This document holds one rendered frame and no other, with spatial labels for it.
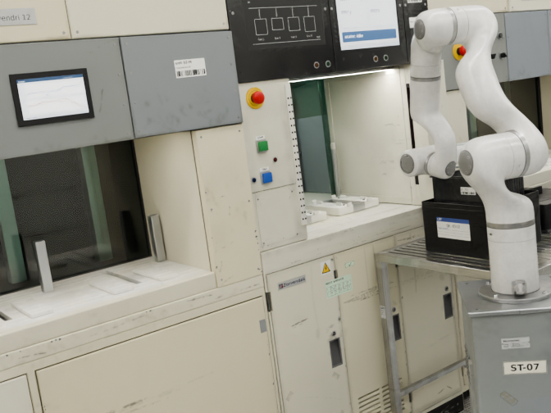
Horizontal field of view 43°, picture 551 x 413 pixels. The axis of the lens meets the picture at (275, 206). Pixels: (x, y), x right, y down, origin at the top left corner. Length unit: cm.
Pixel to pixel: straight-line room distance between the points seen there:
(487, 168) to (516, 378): 54
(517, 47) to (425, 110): 106
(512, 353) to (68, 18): 142
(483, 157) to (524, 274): 33
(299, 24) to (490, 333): 113
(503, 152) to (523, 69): 138
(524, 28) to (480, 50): 125
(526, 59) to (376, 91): 72
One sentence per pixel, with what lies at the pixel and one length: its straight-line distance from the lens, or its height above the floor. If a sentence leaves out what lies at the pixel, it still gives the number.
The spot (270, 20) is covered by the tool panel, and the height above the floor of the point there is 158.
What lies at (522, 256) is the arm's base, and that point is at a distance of 188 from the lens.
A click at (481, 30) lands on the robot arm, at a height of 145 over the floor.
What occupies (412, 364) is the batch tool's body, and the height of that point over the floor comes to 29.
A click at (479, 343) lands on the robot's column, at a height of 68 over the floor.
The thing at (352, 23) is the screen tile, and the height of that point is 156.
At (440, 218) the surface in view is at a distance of 238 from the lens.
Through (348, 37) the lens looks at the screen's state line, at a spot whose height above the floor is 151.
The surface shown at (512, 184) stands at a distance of 239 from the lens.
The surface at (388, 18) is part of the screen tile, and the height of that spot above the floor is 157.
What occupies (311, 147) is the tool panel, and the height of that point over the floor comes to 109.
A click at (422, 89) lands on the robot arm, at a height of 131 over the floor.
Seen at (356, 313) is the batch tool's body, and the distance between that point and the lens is 250.
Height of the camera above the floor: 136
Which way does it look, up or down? 9 degrees down
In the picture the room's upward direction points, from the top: 7 degrees counter-clockwise
